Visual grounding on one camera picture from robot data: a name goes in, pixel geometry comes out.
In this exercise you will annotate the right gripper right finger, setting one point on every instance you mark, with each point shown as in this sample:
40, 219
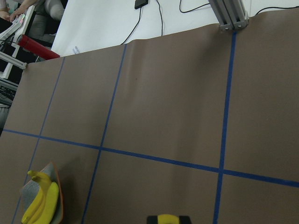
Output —
184, 220

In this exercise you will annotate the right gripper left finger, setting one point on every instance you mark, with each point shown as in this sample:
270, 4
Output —
152, 220

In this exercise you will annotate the yellow banana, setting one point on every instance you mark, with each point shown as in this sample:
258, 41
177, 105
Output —
45, 214
34, 211
167, 219

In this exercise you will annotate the small black box device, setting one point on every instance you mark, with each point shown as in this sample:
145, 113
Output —
140, 3

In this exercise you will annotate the red cylindrical bottle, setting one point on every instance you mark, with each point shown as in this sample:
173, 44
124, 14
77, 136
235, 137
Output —
36, 48

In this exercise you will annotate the aluminium frame post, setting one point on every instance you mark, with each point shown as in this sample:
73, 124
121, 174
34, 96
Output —
231, 14

